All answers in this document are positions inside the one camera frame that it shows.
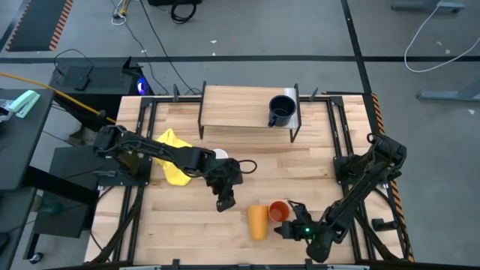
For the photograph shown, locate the yellow hose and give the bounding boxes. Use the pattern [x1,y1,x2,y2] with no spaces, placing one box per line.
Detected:
[0,71,117,124]

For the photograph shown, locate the long black floor cable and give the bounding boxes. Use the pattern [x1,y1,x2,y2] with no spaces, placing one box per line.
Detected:
[138,0,203,95]

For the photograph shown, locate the black side desk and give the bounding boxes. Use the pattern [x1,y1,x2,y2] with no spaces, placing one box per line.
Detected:
[0,88,56,192]

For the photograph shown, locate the black mug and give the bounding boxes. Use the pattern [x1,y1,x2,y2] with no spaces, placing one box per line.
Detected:
[266,94,297,128]

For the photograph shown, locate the small white cable coil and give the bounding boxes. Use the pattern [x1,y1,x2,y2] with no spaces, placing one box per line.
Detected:
[110,0,129,26]

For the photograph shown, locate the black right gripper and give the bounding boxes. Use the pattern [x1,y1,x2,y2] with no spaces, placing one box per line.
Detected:
[274,220,323,243]

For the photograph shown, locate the yellow cloth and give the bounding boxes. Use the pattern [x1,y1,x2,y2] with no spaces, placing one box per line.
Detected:
[154,127,193,187]

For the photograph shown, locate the black left wrist camera cable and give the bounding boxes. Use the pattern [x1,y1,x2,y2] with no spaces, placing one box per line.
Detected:
[237,158,259,176]

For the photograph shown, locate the mint green stapler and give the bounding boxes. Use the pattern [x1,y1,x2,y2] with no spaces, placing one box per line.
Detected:
[7,89,41,119]

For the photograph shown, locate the black side cart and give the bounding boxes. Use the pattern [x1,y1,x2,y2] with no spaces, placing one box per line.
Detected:
[22,145,99,260]

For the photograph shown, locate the black cylindrical knob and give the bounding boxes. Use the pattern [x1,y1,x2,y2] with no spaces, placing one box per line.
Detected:
[371,217,400,233]

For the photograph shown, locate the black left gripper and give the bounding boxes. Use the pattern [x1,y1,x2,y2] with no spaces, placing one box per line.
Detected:
[204,158,245,213]

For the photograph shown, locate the grey table foot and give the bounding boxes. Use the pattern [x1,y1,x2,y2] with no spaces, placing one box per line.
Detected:
[417,79,480,102]
[391,0,466,13]

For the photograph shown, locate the black computer tower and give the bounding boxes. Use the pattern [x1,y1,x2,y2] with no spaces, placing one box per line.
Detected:
[49,55,155,133]

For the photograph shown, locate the white floor cable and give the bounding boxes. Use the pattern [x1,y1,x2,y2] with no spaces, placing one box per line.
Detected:
[403,0,480,74]

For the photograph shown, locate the small orange plastic cup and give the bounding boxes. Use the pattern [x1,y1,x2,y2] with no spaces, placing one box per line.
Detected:
[268,200,291,224]

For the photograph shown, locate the tall yellow plastic cup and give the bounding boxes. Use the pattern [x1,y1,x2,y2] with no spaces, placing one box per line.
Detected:
[247,204,269,242]

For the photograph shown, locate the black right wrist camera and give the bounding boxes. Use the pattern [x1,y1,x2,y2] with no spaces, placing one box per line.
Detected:
[289,201,312,225]

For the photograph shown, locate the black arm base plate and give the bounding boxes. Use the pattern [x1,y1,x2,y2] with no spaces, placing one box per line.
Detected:
[97,156,153,188]
[333,155,391,187]

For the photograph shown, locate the coiled black cable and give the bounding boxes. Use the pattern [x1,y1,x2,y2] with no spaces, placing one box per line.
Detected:
[170,0,198,25]

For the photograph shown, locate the black aluminium table frame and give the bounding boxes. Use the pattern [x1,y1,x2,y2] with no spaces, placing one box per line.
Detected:
[91,93,412,266]

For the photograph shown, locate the black mat with orange stripes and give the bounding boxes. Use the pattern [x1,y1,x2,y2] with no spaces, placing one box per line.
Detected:
[5,0,74,53]

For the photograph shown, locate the orange black hazard strip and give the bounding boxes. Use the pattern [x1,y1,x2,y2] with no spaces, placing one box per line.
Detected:
[370,92,416,263]

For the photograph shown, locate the wooden shelf with black frame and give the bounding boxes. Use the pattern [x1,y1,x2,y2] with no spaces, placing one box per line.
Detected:
[197,80,303,144]

